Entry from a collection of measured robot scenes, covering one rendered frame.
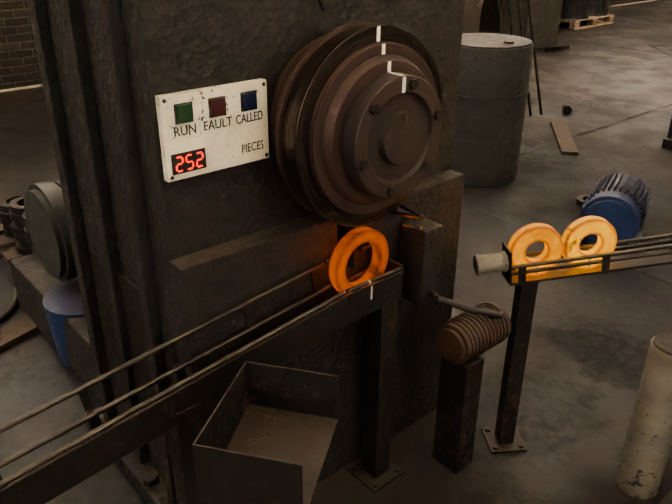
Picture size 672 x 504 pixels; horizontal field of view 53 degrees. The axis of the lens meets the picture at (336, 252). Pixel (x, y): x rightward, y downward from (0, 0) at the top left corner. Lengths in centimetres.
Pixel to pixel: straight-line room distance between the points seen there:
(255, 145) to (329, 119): 20
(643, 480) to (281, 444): 123
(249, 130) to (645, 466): 149
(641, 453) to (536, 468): 33
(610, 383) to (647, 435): 62
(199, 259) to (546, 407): 149
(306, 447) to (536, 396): 136
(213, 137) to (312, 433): 66
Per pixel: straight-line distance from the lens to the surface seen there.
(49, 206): 263
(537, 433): 247
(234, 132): 153
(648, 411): 215
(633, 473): 229
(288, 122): 149
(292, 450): 143
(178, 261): 155
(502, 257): 199
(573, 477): 235
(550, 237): 202
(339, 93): 148
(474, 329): 197
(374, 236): 176
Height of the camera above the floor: 156
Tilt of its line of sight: 26 degrees down
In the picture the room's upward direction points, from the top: straight up
